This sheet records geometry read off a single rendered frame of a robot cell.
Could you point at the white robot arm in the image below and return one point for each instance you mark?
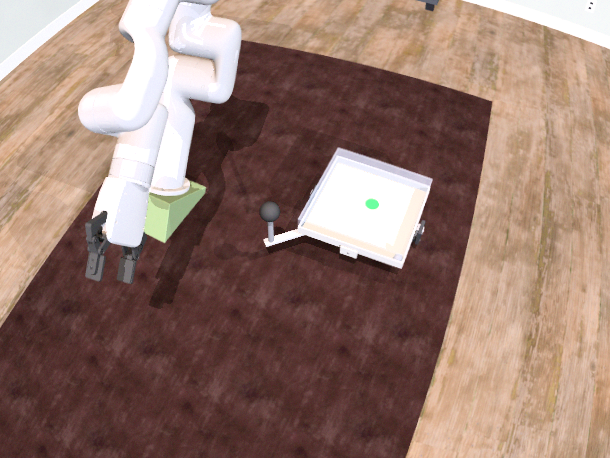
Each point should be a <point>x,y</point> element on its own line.
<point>155,154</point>

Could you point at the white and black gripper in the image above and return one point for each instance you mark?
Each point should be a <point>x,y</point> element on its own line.
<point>125,202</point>

